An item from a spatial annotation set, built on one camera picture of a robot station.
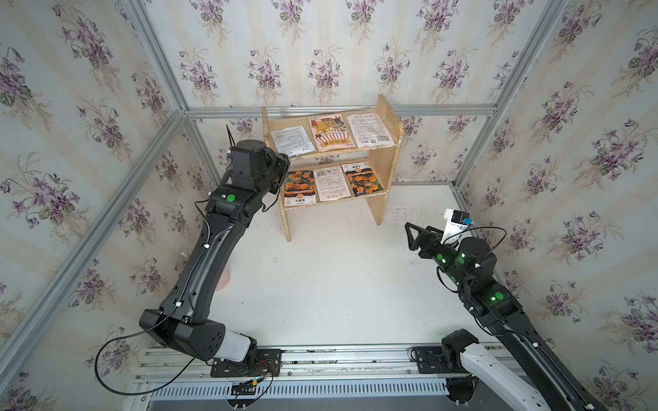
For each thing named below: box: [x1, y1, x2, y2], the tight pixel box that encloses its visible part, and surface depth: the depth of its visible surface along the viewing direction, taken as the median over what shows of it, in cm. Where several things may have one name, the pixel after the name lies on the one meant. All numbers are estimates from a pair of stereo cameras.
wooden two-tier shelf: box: [261, 94, 406, 243], surface depth 82 cm
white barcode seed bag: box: [346, 113, 395, 149], surface depth 78 cm
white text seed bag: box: [269, 125, 317, 158], surface depth 74 cm
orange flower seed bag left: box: [284, 169, 317, 207], surface depth 92 cm
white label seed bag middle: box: [312, 165, 352, 203], surface depth 93 cm
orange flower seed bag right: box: [340, 161, 385, 197], surface depth 95 cm
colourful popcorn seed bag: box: [307, 113, 357, 153], surface depth 77 cm
